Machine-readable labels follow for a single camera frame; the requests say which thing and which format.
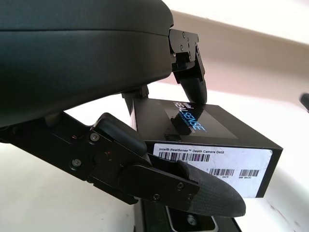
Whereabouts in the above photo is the black RealSense box lid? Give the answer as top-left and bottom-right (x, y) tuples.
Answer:
(129, 96), (283, 199)

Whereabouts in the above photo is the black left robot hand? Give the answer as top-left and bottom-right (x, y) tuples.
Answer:
(0, 0), (246, 218)

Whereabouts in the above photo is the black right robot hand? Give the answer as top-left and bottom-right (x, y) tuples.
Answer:
(298, 93), (309, 113)

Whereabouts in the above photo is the black camera box base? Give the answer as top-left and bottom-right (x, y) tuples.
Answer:
(133, 200), (243, 232)

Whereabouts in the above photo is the silver depth camera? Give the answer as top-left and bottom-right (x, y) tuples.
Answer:
(165, 205), (219, 232)

